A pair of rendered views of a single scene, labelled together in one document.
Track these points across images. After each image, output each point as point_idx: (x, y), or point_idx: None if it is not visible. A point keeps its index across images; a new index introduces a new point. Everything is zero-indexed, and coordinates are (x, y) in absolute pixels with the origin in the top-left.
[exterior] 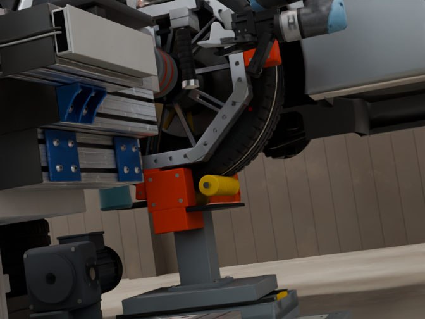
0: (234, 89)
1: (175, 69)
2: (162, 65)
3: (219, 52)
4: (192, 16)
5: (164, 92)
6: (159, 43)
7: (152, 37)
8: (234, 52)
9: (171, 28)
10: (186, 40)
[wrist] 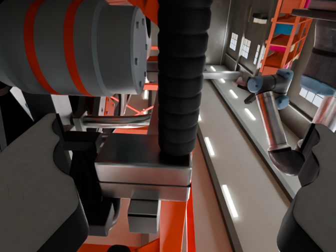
0: None
1: (11, 60)
2: (93, 58)
3: (63, 130)
4: (153, 188)
5: (23, 5)
6: (37, 104)
7: (58, 111)
8: (35, 182)
9: (2, 135)
10: (193, 125)
